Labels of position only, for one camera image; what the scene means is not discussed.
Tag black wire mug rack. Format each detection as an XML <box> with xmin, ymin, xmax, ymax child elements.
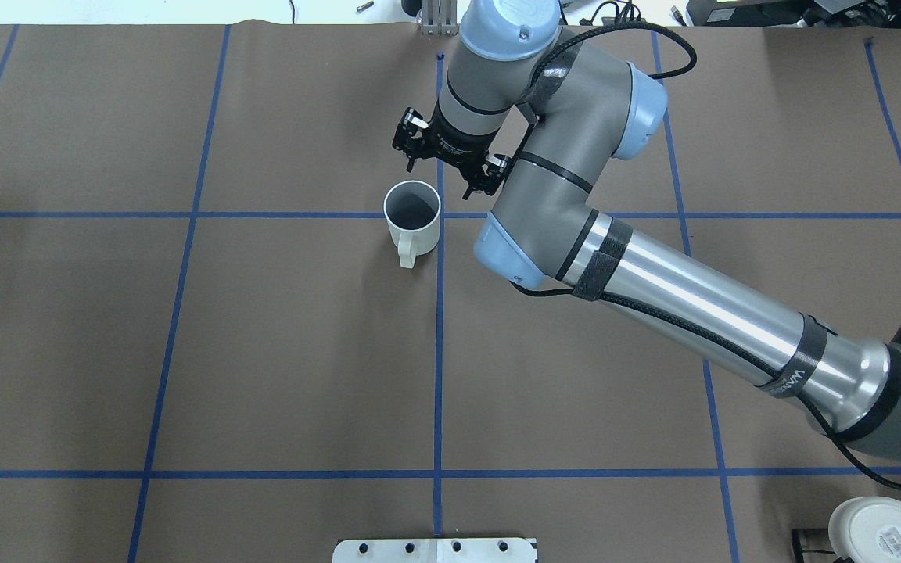
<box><xmin>790</xmin><ymin>528</ymin><xmax>849</xmax><ymax>562</ymax></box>

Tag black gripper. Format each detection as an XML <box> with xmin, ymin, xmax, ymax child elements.
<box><xmin>391</xmin><ymin>106</ymin><xmax>514</xmax><ymax>200</ymax></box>

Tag white HOME mug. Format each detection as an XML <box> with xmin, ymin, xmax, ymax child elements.
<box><xmin>383</xmin><ymin>181</ymin><xmax>443</xmax><ymax>270</ymax></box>

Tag white mug on rack lower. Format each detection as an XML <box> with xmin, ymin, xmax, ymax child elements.
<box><xmin>828</xmin><ymin>497</ymin><xmax>901</xmax><ymax>562</ymax></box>

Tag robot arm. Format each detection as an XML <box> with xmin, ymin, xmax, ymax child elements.
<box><xmin>393</xmin><ymin>1</ymin><xmax>901</xmax><ymax>462</ymax></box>

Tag aluminium frame post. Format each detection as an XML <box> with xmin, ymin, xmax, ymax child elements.
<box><xmin>416</xmin><ymin>0</ymin><xmax>460</xmax><ymax>37</ymax></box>

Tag black power strip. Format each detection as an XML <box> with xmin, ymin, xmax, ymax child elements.
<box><xmin>558</xmin><ymin>1</ymin><xmax>647</xmax><ymax>27</ymax></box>

